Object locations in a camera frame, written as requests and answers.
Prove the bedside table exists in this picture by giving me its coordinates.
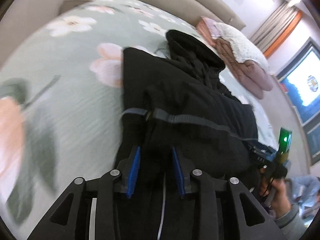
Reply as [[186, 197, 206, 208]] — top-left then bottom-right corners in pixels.
[[60, 0, 99, 14]]

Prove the person's right hand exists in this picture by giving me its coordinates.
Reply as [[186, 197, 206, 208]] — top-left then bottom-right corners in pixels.
[[259, 168, 292, 219]]

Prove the black hooded jacket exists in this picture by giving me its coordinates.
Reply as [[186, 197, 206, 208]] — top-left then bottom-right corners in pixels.
[[116, 30, 258, 239]]

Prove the pink folded quilt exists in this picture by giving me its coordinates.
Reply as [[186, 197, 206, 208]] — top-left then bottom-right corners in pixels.
[[196, 17, 273, 99]]

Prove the floral green bed sheet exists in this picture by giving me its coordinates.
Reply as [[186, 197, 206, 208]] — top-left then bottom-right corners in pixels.
[[0, 0, 278, 230]]

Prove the grey right sleeve forearm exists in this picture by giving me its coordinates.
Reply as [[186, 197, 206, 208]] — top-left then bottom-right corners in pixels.
[[274, 204, 306, 240]]

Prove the beige and orange curtain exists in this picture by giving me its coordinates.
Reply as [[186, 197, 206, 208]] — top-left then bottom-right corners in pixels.
[[250, 2, 303, 59]]

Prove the white dotted pillow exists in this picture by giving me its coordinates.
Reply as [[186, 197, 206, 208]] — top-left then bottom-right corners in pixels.
[[213, 22, 269, 71]]

